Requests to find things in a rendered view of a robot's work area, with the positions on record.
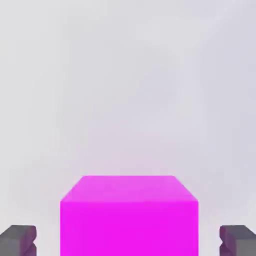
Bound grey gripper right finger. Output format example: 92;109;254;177
219;224;256;256

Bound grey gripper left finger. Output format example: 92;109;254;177
0;224;38;256

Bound small magenta cube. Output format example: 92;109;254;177
59;175;199;256

